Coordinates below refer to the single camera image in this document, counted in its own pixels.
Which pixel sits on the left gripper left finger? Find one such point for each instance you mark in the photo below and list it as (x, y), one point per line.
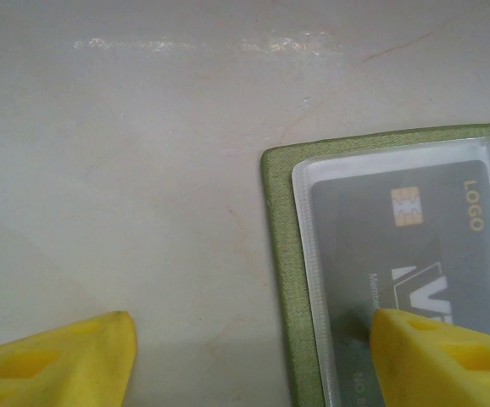
(58, 369)

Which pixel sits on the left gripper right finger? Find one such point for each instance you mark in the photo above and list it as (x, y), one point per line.
(440, 369)

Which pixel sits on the black credit card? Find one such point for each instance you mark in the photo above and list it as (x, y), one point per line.
(397, 254)

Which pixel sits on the green card holder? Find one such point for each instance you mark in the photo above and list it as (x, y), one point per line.
(283, 254)

